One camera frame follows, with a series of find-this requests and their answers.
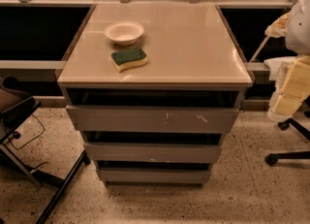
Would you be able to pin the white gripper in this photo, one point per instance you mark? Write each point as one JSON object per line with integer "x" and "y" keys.
{"x": 299, "y": 30}

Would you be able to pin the grey bottom drawer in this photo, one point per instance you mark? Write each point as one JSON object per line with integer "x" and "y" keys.
{"x": 184, "y": 177}

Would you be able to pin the grey drawer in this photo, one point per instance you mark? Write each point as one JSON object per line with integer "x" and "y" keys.
{"x": 157, "y": 120}
{"x": 153, "y": 152}
{"x": 184, "y": 177}

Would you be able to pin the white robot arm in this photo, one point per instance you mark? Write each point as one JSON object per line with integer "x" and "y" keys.
{"x": 294, "y": 27}

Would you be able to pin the grey drawer cabinet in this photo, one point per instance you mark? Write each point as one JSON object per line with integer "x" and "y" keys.
{"x": 193, "y": 62}

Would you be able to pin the grey middle drawer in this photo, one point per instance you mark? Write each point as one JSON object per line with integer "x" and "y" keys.
{"x": 153, "y": 152}

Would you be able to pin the grey top drawer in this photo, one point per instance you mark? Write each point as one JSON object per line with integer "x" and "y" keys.
{"x": 157, "y": 120}

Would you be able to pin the white stick with black tip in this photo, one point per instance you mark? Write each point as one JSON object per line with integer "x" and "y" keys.
{"x": 261, "y": 46}

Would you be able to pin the green and yellow sponge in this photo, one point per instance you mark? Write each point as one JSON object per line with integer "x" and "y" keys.
{"x": 128, "y": 58}

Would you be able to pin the white bowl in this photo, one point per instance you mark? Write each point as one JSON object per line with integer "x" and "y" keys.
{"x": 124, "y": 33}

